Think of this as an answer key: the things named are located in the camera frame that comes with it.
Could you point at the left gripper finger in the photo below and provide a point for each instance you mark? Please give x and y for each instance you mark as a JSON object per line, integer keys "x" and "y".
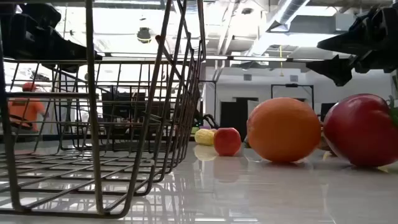
{"x": 74, "y": 51}
{"x": 62, "y": 67}

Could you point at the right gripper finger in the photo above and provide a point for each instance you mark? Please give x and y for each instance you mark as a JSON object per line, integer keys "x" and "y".
{"x": 348, "y": 43}
{"x": 337, "y": 68}

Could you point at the red apple with green leaf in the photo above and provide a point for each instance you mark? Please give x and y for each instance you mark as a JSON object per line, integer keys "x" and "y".
{"x": 360, "y": 130}

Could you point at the orange fruit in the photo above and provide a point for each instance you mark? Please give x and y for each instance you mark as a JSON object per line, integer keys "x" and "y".
{"x": 283, "y": 130}

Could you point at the person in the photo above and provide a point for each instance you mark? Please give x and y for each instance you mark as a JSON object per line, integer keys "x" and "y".
{"x": 26, "y": 110}

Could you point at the black ceiling dome fixture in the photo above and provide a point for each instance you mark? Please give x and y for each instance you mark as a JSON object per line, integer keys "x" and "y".
{"x": 144, "y": 35}

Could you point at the silver ceiling air duct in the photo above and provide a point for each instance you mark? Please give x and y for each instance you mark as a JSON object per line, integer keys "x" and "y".
{"x": 287, "y": 14}

